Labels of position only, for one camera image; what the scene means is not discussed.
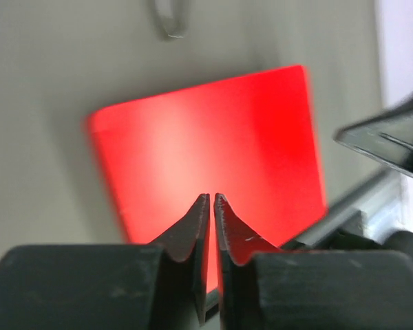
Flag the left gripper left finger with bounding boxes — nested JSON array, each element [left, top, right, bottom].
[[0, 194, 210, 329]]

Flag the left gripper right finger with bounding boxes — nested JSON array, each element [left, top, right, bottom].
[[214, 194, 413, 329]]

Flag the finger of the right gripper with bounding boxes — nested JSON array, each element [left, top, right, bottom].
[[334, 94, 413, 178]]

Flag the red box lid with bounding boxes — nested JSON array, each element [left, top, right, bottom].
[[85, 63, 328, 293]]

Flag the metal tongs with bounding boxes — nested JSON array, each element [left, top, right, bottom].
[[150, 0, 192, 40]]

